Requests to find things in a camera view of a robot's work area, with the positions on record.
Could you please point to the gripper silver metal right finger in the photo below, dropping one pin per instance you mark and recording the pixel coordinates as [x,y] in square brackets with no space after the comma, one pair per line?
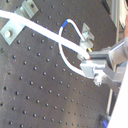
[116,54]

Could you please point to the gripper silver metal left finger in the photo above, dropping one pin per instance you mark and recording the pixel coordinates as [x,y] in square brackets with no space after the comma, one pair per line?
[100,72]

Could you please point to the small metal cable clip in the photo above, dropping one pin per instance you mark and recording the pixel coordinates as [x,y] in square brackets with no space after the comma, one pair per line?
[87,38]

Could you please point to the white vertical post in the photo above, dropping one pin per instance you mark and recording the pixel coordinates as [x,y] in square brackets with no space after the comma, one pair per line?
[119,11]

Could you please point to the metal cable clip bracket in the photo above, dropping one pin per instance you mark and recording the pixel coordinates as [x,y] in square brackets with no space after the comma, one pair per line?
[16,20]

